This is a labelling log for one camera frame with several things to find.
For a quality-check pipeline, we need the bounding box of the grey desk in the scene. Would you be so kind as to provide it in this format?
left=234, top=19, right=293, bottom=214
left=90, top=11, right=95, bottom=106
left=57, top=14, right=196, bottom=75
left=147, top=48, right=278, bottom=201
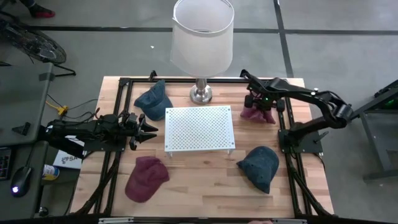
left=0, top=62, right=54, bottom=147
left=0, top=140, right=50, bottom=219

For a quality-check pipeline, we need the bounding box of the blue denim baseball cap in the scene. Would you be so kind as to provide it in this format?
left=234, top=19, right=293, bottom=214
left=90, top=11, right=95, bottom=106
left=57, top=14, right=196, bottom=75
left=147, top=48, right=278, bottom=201
left=133, top=79, right=174, bottom=122
left=236, top=146, right=280, bottom=195

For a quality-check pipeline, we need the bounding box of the black aluminium table frame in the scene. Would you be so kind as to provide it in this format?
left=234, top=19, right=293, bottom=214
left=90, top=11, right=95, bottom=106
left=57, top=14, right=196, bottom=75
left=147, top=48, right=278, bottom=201
left=74, top=68, right=335, bottom=218

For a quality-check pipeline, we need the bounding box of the black flat bar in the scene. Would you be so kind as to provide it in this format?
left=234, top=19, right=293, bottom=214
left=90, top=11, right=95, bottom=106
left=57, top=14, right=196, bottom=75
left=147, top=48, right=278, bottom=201
left=37, top=136, right=85, bottom=159

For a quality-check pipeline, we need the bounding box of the maroon baseball cap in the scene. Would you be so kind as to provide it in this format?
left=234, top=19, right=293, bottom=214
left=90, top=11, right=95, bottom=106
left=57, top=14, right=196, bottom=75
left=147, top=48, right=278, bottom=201
left=239, top=104, right=277, bottom=125
left=124, top=156, right=170, bottom=203

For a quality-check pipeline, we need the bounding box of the black computer mouse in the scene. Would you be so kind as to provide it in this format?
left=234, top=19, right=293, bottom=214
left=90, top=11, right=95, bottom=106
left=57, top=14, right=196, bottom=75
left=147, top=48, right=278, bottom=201
left=10, top=166, right=33, bottom=198

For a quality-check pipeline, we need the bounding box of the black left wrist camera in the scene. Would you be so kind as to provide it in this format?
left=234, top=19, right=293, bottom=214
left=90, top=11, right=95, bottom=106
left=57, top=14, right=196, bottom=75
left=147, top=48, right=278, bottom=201
left=126, top=112, right=139, bottom=126

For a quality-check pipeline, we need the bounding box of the black metal stand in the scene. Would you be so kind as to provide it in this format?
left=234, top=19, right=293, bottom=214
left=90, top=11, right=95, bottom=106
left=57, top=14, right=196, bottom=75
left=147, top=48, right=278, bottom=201
left=341, top=79, right=398, bottom=181

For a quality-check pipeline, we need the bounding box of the person's foot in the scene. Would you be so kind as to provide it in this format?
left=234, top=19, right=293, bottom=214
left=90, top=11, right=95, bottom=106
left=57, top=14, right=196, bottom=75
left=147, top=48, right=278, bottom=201
left=19, top=0, right=56, bottom=19

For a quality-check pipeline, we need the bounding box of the white and yellow can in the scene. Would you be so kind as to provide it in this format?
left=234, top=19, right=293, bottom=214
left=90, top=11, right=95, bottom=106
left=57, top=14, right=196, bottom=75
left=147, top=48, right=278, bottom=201
left=42, top=164, right=60, bottom=181

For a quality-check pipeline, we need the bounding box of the yellow power cord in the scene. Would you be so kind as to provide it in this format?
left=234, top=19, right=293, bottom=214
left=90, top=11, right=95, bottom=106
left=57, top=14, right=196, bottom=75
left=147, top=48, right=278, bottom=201
left=45, top=100, right=70, bottom=117

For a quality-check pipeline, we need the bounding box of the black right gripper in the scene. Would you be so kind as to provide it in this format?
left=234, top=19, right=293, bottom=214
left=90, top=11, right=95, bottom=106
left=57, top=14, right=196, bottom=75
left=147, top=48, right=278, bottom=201
left=244, top=93, right=286, bottom=113

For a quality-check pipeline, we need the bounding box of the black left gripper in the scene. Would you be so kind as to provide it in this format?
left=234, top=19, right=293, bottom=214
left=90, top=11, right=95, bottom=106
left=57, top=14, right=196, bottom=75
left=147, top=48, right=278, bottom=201
left=124, top=113, right=159, bottom=151

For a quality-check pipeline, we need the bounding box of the white shade silver table lamp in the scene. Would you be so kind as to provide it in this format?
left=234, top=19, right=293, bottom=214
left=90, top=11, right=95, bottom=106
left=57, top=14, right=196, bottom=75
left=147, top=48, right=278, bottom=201
left=169, top=0, right=235, bottom=105

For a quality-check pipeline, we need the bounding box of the silver metal bracket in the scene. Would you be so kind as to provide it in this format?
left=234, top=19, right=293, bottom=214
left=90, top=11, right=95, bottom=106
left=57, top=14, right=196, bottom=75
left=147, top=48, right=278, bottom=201
left=98, top=217, right=134, bottom=224
left=272, top=218, right=308, bottom=224

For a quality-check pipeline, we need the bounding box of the black floor fan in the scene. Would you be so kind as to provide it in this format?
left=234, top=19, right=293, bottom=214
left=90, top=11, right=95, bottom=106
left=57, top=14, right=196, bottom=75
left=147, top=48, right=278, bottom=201
left=0, top=18, right=77, bottom=77

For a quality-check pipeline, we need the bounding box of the white printed cardboard box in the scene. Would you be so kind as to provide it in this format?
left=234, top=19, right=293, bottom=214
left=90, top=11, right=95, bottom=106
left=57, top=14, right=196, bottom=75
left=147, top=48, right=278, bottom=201
left=52, top=136, right=85, bottom=170

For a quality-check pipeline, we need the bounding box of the small black bracket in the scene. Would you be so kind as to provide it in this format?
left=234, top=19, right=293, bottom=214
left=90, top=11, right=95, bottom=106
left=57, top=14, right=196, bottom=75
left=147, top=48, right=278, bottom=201
left=11, top=121, right=32, bottom=136

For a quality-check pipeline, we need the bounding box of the black backlit keyboard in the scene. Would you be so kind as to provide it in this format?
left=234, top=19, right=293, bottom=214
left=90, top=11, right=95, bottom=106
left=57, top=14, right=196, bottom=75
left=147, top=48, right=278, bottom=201
left=0, top=147, right=12, bottom=181

